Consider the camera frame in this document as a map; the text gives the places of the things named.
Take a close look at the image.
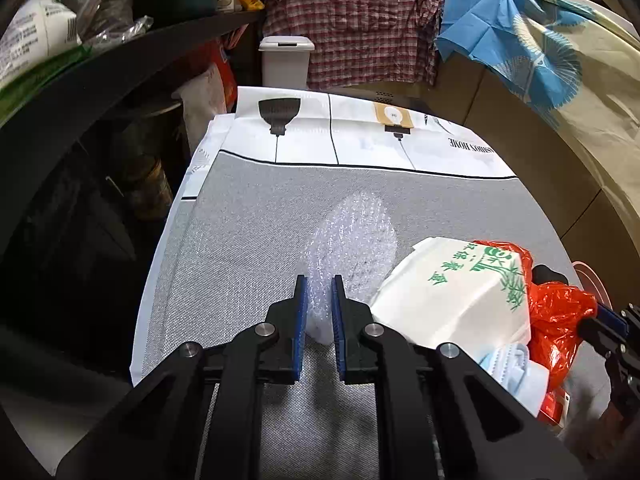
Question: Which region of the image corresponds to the blue patterned cloth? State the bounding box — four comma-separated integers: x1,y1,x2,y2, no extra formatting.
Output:
436,0,596,128

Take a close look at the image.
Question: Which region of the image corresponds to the pink plastic trash bucket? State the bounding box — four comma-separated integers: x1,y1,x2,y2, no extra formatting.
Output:
573,261,611,308

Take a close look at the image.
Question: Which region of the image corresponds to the white printed table cover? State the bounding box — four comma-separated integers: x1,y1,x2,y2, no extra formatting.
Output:
182,84,516,201

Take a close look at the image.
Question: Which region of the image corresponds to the light blue face mask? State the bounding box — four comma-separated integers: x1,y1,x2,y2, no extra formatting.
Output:
480,344,549,417

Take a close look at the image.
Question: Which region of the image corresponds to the red black snack packet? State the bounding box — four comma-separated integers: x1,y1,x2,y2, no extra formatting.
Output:
538,387,570,429

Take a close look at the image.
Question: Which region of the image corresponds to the cream hanging cloth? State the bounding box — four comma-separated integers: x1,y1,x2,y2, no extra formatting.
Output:
514,0,639,244

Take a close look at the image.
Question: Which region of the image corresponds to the clear bubble wrap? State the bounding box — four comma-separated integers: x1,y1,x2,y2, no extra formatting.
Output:
304,192,397,346

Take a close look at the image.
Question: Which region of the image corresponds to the orange plastic bag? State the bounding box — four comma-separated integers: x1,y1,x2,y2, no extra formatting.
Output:
480,240,598,391

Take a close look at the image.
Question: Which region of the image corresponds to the black metal shelf rack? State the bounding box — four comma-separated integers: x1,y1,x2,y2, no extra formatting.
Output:
1,0,262,353

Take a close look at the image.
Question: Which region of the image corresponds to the green white food package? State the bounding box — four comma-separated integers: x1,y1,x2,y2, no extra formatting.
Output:
1,0,89,122

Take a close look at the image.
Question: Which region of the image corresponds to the white bag green print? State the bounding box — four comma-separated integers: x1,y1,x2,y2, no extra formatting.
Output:
370,237,530,361

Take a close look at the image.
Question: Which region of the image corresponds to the red plaid shirt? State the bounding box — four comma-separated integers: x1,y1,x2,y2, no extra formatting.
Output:
262,0,445,90

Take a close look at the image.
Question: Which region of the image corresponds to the person's right hand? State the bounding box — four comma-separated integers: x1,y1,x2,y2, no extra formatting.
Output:
562,402,639,467

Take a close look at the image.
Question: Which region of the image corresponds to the white lidded bin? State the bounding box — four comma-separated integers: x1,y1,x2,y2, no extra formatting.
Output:
259,36,314,90

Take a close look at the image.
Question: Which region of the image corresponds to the grey table cloth mat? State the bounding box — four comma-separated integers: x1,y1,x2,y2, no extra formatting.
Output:
130,153,574,479

